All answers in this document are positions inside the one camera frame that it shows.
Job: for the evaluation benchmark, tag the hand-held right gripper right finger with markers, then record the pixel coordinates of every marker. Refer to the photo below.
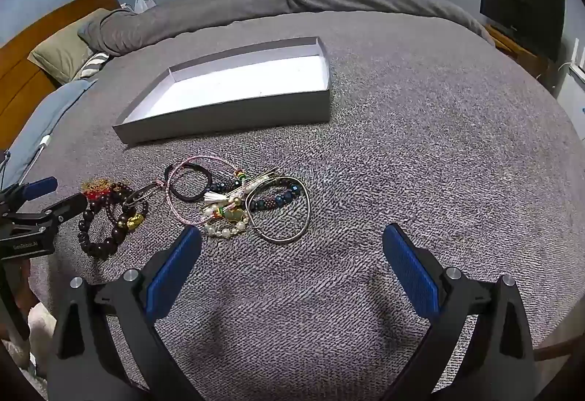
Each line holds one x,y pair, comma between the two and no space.
411,273

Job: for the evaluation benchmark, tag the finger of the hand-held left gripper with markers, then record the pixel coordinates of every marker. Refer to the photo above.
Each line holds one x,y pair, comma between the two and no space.
41,187
68,206

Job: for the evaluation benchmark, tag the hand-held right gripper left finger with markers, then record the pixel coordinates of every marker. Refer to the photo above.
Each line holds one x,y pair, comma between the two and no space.
176,273

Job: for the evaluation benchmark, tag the red and gold trinket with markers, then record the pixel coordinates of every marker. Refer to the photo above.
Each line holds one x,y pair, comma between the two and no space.
93,193

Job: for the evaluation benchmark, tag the round pearl hair clip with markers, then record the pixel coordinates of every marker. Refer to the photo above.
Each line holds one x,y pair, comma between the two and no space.
212,229

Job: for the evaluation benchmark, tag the grey cardboard box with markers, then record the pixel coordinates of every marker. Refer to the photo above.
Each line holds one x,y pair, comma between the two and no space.
237,81

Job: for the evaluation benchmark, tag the person's left hand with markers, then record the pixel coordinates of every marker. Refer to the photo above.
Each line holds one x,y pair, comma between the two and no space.
28,286

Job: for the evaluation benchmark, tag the white charger plug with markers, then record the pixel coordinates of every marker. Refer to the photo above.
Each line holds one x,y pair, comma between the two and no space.
45,142

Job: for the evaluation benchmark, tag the blue blanket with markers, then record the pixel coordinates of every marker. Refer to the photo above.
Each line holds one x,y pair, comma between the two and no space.
41,117

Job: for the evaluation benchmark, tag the colourful bead tassel charm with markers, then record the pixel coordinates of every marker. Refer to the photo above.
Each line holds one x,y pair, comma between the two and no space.
226,199

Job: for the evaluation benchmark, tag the white fuzzy cloth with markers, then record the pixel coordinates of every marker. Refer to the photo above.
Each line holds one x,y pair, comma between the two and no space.
41,337

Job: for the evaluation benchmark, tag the silver bangle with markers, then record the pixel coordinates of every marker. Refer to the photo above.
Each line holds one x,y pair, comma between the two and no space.
274,241

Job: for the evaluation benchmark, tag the grey knit bedspread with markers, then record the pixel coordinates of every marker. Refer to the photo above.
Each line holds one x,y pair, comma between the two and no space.
411,145

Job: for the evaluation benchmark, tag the striped pillow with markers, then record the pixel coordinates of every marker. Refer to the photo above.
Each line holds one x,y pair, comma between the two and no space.
91,65

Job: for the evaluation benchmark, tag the green pillow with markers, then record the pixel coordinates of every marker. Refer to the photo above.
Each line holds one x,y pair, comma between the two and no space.
59,51

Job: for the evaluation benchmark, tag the wooden headboard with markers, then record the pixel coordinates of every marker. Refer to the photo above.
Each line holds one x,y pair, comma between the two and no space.
68,10

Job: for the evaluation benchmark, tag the white plastic bag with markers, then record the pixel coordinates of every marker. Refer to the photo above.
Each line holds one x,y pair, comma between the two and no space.
142,4

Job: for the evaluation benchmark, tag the white appliance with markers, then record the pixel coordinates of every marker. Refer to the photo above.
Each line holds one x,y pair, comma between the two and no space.
573,94

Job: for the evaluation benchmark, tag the wooden television stand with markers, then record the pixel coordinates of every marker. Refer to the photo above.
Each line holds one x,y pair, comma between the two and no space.
516,49

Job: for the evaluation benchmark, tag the black television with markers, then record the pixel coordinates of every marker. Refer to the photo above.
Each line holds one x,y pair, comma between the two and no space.
521,7

